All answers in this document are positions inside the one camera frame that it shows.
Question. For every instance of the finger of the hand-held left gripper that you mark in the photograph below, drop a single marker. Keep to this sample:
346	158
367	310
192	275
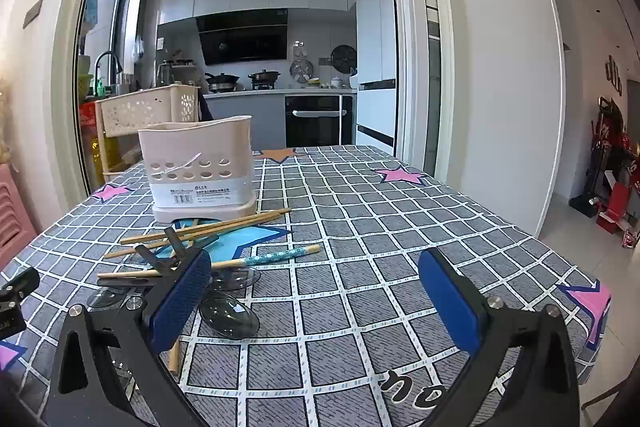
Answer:
22	282

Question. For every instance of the beige perforated trolley cart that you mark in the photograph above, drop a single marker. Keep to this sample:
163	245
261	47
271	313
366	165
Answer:
145	107

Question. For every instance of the black range hood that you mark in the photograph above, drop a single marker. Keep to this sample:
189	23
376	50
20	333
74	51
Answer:
245	37

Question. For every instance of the grey checked star tablecloth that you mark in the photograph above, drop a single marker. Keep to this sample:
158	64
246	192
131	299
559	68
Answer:
350	232

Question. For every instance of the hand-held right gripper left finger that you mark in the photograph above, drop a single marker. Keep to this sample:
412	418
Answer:
182	299

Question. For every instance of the red wall ornament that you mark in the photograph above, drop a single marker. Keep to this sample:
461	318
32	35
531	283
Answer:
614	74

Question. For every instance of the glass jug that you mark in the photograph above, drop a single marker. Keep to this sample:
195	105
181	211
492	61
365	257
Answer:
165	74

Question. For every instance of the black built-in oven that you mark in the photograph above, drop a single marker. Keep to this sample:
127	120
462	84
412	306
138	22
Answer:
317	122

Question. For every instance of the pile of red decorations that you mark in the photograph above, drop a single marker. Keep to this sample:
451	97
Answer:
612	177

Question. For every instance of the black cooking pot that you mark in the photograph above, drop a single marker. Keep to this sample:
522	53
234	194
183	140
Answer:
264	78

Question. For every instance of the pink plastic chair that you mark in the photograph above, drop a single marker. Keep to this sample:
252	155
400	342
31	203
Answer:
15	212

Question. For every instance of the grey kitchen counter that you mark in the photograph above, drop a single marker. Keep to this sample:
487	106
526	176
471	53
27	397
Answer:
250	117

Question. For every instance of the blue patterned chopstick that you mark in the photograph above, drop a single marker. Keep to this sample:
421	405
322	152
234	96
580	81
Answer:
270	254

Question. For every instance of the yellow oil bottle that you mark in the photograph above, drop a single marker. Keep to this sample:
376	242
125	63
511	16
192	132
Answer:
106	152

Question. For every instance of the round silver steamer rack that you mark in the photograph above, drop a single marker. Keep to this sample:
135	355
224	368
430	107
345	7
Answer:
301	71

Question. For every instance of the black kitchen faucet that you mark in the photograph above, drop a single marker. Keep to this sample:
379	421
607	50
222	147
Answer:
102	57

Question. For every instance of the black wok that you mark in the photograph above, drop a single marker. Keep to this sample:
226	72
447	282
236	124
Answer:
222	80

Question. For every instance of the white refrigerator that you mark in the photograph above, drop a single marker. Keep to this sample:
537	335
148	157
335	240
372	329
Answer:
375	57

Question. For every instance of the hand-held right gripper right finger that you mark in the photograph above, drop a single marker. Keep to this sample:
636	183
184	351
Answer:
450	302

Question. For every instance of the pink plastic utensil holder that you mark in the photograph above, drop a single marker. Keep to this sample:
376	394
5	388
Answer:
200	167

